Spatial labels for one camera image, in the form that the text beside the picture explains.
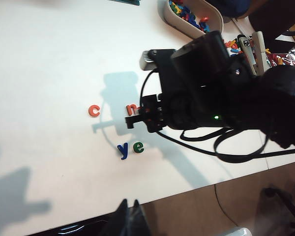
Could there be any green letter e magnet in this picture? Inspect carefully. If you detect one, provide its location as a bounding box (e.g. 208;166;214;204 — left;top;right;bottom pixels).
133;142;146;154

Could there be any white black pen device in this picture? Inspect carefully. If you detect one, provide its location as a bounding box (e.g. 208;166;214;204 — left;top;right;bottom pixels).
232;17;252;49

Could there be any grey metal stapler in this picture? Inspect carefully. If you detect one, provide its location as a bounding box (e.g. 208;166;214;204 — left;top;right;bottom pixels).
243;30;272;78

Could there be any blue letter y magnet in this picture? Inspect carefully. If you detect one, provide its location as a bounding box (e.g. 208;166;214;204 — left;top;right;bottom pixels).
116;142;129;161

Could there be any black glossy robot base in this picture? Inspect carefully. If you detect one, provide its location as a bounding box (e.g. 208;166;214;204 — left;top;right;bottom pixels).
27;218;118;236

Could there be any black camera cable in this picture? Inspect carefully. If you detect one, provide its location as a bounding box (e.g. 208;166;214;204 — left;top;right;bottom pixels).
138;69;295;164

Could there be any navy blue foam slipper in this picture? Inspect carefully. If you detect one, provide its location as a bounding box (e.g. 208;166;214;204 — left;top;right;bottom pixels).
210;0;252;24

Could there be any black office chair base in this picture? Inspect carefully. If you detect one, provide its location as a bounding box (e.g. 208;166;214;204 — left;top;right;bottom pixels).
259;183;295;228

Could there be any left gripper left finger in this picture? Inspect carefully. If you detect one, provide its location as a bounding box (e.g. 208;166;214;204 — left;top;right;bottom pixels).
111;198;130;236

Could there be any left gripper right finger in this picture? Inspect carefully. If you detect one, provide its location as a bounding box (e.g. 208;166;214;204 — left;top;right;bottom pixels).
128;199;151;236

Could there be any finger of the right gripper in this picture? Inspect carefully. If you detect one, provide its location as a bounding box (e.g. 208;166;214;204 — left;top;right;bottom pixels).
146;117;157;134
155;117;166;132

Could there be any orange letter n magnet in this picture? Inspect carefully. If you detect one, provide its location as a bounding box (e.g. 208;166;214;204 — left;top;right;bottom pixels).
125;103;142;117

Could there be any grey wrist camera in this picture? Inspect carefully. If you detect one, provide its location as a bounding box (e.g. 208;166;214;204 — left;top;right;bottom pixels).
139;48;178;73

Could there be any beige pulp tray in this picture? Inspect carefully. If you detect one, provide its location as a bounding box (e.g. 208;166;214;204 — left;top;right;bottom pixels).
157;0;224;40

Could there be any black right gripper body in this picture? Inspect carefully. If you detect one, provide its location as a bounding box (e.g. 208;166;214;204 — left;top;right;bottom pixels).
125;93;171;131

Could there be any teal letter magnet card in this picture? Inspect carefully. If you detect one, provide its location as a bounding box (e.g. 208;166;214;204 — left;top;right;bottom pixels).
108;0;141;6

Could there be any bag of letter magnets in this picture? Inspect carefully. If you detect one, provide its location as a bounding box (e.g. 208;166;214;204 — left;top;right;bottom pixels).
265;46;295;72

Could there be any orange letter c magnet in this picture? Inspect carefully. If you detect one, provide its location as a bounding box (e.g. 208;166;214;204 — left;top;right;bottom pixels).
88;104;101;118

